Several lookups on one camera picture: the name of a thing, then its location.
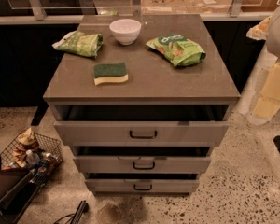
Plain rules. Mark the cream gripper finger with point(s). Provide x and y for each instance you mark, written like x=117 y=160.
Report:
x=268 y=102

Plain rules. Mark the grey drawer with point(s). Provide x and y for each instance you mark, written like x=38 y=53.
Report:
x=142 y=125
x=142 y=183
x=139 y=160

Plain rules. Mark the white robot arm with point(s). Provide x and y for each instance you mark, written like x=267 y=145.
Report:
x=268 y=30

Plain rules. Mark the grey drawer cabinet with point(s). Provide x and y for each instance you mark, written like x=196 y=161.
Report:
x=152 y=79

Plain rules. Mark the right green chip bag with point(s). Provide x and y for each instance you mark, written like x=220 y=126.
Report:
x=178 y=50

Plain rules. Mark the green chip bag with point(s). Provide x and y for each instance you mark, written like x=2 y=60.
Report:
x=79 y=43
x=178 y=50

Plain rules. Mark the left cardboard box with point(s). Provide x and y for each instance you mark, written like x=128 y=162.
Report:
x=163 y=7

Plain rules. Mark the white ceramic bowl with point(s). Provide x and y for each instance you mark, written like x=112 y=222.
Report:
x=125 y=31

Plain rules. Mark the green yellow sponge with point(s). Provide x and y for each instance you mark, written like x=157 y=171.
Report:
x=110 y=73

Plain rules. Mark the left green chip bag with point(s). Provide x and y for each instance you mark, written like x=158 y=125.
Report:
x=79 y=43

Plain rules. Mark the clear plastic water bottle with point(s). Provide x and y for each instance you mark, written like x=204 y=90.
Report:
x=32 y=158

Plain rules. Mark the crumpled tan snack bag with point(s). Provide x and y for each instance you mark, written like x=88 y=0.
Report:
x=26 y=141

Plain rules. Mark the dark brown bin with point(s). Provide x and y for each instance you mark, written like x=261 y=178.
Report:
x=16 y=191

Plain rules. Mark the black wire basket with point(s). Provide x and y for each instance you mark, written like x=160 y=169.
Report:
x=49 y=153

